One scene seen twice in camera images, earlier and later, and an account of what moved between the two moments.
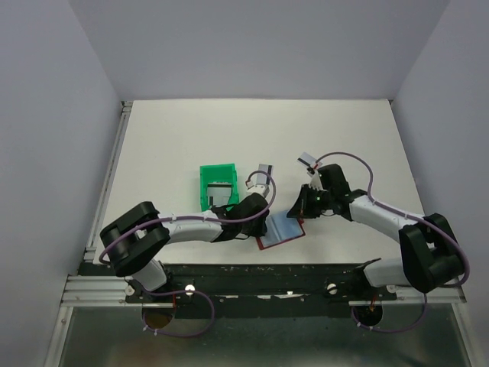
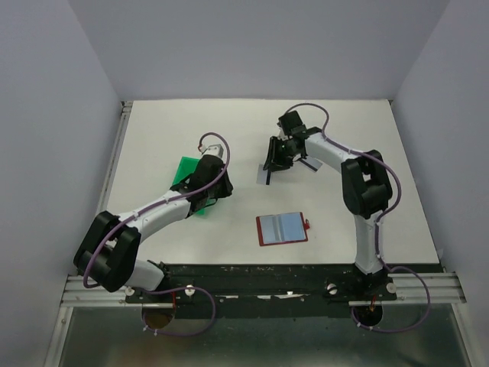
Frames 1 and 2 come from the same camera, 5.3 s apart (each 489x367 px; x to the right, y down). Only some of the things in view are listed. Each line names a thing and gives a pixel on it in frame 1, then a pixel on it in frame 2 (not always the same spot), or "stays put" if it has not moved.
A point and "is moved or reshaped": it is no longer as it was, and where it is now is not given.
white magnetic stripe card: x=307 y=160 stays put
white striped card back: x=262 y=178 stays put
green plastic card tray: x=218 y=173 is moved or reshaped
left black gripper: x=260 y=231 → x=228 y=186
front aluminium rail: x=89 y=290 stays put
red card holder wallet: x=280 y=228 stays put
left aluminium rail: x=90 y=253 stays put
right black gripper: x=301 y=208 → x=273 y=156
